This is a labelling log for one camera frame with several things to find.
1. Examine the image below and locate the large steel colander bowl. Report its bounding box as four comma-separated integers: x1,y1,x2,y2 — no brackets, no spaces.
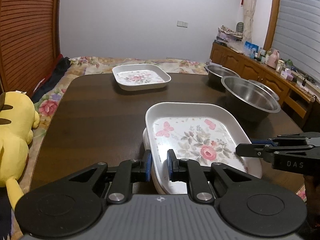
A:
221,76,280,122

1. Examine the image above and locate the floral tray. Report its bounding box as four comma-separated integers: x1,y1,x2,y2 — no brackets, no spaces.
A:
112,63,171,92
143,102,263,194

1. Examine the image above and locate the small steel bowl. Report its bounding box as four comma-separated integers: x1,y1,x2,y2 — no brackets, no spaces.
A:
204,63,240,86

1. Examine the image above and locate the medium steel bowl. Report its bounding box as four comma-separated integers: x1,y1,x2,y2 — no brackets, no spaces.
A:
249,80,279,101

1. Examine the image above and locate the wooden sideboard cabinet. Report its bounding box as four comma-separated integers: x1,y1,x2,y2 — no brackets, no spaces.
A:
210,42,319,132

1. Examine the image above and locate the pink tissue box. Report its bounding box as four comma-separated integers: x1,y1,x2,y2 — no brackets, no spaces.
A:
280,68,293,81

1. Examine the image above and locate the pink thermos jug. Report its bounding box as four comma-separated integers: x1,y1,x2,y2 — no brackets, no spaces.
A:
267,49,280,69

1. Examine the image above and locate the blue box on sideboard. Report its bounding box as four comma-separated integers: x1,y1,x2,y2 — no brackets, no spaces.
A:
244,41,259,57

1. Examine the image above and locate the folded fabric pile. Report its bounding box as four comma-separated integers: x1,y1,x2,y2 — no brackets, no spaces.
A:
216,25,243,42

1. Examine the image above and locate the window roller blind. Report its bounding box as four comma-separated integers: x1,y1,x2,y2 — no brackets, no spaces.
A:
272,0,319,80

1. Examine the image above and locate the floral bed blanket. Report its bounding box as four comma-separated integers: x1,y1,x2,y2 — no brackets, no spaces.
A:
10,55,308,238

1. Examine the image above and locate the dark clothing on bed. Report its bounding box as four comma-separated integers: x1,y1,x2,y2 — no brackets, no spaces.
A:
31,57,71,103

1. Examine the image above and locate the yellow plush toy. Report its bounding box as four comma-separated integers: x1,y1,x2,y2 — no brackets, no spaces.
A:
1,91,40,209

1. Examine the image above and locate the beige curtain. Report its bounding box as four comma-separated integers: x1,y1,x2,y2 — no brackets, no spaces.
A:
243,0,257,42

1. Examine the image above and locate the wooden louvered wardrobe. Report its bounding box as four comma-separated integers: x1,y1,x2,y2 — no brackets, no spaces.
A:
1,0,60,96

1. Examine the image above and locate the wall light switch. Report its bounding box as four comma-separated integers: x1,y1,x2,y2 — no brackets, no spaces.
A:
177,21,188,28

